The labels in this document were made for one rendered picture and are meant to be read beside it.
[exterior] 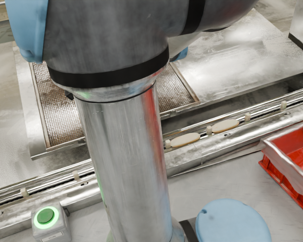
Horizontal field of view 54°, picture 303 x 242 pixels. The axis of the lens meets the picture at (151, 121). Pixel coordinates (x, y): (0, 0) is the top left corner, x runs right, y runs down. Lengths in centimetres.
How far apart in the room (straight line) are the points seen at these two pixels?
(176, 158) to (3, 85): 88
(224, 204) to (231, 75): 68
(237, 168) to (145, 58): 68
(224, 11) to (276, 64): 95
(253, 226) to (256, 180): 38
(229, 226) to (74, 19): 38
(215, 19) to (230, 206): 33
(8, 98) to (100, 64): 111
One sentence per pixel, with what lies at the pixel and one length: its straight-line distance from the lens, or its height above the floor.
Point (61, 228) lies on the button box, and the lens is 75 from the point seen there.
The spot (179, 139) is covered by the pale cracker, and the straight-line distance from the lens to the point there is 90.
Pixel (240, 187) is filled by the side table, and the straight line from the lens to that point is 86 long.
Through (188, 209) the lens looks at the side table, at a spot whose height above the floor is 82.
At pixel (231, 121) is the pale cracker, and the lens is 97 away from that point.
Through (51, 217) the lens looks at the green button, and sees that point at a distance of 75.
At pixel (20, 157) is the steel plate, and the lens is 104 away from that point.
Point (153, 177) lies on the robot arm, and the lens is 33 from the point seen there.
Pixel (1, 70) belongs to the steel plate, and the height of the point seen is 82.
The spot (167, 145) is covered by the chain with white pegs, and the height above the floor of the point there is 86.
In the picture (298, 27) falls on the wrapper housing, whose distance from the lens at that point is 134.
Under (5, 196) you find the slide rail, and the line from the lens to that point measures 91.
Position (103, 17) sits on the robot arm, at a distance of 23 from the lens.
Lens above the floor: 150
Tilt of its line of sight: 41 degrees down
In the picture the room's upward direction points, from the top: 6 degrees counter-clockwise
